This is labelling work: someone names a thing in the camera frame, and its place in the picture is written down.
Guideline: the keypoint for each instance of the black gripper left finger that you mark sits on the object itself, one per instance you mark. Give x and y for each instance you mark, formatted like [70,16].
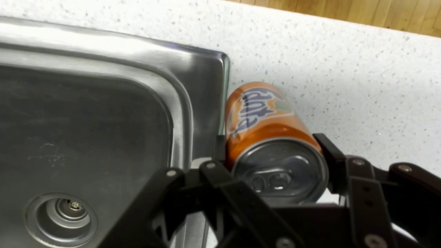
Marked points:
[208,210]

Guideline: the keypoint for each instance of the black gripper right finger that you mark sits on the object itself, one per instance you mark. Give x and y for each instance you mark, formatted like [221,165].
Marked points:
[367,197]

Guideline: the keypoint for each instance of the orange soda can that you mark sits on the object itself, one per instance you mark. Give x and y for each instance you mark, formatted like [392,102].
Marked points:
[263,124]

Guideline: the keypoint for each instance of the round metal sink drain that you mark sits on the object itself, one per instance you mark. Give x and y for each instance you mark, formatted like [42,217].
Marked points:
[63,212]

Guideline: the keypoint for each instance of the stainless steel double sink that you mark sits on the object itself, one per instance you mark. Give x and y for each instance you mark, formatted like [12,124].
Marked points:
[92,114]

